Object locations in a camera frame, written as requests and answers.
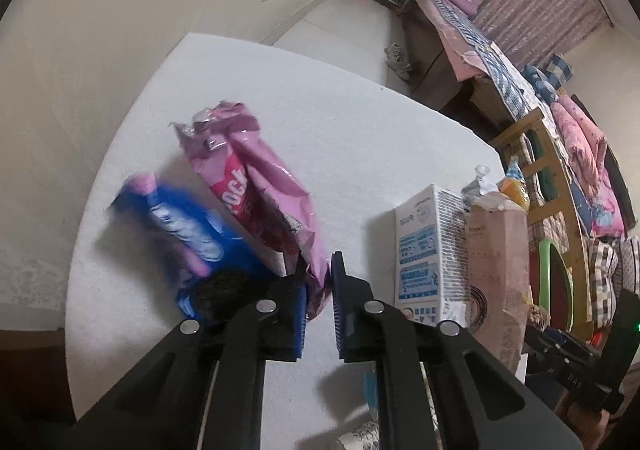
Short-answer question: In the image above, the orange plastic wrapper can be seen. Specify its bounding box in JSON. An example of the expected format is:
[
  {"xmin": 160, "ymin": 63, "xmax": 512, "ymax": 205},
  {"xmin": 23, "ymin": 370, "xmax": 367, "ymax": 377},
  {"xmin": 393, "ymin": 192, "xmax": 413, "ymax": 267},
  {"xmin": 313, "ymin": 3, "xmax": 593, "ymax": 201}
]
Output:
[{"xmin": 500, "ymin": 155, "xmax": 531, "ymax": 211}]

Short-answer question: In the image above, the brown paper bag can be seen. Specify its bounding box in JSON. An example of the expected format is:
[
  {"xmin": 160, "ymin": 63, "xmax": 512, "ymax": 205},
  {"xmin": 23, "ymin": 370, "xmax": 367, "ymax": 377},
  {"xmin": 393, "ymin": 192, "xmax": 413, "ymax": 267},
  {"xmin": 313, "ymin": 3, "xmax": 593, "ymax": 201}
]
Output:
[{"xmin": 465, "ymin": 192, "xmax": 533, "ymax": 373}]

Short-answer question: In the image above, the dark wooden bed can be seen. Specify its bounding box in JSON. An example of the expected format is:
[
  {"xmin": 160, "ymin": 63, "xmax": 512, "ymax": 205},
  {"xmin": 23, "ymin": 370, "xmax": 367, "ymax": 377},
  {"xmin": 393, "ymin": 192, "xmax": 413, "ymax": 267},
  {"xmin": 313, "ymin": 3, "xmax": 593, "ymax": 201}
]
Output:
[{"xmin": 402, "ymin": 0, "xmax": 636, "ymax": 241}]

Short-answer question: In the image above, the blue cookie packet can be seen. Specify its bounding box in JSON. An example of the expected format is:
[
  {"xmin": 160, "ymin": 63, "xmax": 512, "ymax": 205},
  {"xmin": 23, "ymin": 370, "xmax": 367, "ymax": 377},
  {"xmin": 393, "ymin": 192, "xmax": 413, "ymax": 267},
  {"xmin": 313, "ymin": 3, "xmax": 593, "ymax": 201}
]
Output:
[{"xmin": 110, "ymin": 172, "xmax": 281, "ymax": 323}]

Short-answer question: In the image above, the pink snack bag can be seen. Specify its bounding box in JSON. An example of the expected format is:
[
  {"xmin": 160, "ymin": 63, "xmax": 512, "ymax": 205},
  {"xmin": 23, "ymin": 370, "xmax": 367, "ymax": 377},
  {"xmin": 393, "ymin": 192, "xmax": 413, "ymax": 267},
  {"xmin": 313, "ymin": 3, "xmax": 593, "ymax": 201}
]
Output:
[{"xmin": 170, "ymin": 100, "xmax": 333, "ymax": 323}]

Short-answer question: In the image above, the wooden chair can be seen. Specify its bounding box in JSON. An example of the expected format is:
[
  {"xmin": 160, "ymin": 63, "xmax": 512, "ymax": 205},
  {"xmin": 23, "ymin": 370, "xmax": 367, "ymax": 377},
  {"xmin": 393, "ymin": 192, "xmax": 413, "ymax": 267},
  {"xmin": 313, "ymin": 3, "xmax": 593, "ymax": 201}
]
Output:
[{"xmin": 490, "ymin": 107, "xmax": 596, "ymax": 336}]

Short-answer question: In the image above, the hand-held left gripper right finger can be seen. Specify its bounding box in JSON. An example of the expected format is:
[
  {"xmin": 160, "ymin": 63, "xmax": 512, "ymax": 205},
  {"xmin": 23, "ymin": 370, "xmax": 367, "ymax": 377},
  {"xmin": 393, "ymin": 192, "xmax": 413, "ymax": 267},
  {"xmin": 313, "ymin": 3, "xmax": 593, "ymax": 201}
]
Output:
[{"xmin": 331, "ymin": 251, "xmax": 587, "ymax": 450}]

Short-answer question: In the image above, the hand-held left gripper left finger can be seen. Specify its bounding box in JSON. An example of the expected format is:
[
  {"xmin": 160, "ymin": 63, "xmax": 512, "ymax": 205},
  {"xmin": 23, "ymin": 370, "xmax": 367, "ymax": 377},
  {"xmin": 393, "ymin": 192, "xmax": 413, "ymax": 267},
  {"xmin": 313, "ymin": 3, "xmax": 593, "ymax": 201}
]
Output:
[{"xmin": 65, "ymin": 257, "xmax": 309, "ymax": 450}]

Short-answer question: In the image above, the green plastic stool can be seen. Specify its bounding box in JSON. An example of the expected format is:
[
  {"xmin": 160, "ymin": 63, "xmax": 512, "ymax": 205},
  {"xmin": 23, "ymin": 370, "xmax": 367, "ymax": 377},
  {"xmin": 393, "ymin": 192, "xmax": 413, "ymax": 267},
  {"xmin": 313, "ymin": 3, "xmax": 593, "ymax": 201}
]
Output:
[{"xmin": 530, "ymin": 237, "xmax": 573, "ymax": 331}]

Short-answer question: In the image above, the floral cloth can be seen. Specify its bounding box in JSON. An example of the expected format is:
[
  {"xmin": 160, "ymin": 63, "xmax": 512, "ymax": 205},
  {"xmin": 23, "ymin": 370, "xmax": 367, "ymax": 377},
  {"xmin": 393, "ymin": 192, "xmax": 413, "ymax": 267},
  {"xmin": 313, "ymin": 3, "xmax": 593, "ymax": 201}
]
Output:
[{"xmin": 340, "ymin": 420, "xmax": 381, "ymax": 450}]

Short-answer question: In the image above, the white milk carton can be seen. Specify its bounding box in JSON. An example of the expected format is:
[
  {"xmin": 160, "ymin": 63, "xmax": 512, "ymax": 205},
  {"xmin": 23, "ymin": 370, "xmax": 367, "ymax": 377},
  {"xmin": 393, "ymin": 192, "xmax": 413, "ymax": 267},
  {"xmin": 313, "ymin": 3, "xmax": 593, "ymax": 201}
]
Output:
[{"xmin": 394, "ymin": 184, "xmax": 476, "ymax": 328}]

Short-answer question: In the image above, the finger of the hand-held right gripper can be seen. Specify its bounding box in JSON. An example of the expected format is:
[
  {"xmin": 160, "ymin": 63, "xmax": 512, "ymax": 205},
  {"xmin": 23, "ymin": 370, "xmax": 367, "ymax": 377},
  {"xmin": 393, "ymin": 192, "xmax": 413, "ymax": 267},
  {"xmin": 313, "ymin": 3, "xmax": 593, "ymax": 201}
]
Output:
[
  {"xmin": 525, "ymin": 324, "xmax": 601, "ymax": 368},
  {"xmin": 542, "ymin": 360, "xmax": 626, "ymax": 413}
]

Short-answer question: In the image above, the dark blue pillow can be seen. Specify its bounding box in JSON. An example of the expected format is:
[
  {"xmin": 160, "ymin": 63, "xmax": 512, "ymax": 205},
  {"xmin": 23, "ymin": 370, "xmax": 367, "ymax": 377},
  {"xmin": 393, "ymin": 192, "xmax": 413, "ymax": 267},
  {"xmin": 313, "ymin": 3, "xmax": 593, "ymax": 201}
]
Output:
[{"xmin": 524, "ymin": 64, "xmax": 558, "ymax": 101}]

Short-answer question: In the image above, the pair of grey shoes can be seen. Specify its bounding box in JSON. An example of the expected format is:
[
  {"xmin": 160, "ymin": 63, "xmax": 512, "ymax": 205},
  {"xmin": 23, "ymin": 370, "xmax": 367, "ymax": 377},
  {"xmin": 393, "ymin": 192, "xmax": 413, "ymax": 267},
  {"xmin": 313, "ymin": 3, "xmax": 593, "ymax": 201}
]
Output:
[{"xmin": 384, "ymin": 42, "xmax": 413, "ymax": 81}]

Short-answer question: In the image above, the crumpled clear plastic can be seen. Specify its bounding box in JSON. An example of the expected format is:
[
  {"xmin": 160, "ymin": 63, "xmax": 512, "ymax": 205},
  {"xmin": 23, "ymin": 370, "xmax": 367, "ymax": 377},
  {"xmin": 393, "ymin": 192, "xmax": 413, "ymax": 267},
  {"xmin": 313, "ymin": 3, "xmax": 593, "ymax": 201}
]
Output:
[{"xmin": 462, "ymin": 165, "xmax": 501, "ymax": 203}]

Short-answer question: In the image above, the blue plaid pillow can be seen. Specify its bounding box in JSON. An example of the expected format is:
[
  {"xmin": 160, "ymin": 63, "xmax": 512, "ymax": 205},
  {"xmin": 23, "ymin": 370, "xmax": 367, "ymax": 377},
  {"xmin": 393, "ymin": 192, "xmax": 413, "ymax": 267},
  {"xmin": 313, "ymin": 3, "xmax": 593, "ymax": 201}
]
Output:
[{"xmin": 542, "ymin": 52, "xmax": 573, "ymax": 93}]

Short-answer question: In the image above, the plaid cloth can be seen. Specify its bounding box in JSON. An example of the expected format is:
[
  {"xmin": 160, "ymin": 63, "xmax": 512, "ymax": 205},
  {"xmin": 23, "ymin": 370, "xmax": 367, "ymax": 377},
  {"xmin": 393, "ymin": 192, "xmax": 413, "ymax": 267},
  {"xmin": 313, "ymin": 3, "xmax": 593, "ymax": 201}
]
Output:
[{"xmin": 587, "ymin": 237, "xmax": 640, "ymax": 326}]

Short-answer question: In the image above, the blue striped blanket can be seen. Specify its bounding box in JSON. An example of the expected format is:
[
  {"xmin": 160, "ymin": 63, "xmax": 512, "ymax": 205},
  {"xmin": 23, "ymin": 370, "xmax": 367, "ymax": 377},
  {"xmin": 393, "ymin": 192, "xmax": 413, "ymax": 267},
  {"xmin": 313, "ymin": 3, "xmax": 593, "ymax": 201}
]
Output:
[{"xmin": 415, "ymin": 0, "xmax": 556, "ymax": 121}]

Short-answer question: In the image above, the pink floral quilt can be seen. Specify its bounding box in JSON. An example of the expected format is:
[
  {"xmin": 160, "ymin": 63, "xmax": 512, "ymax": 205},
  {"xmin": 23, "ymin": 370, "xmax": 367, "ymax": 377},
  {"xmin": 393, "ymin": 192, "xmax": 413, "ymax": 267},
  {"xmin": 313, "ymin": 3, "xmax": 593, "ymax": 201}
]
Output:
[{"xmin": 550, "ymin": 95, "xmax": 626, "ymax": 238}]

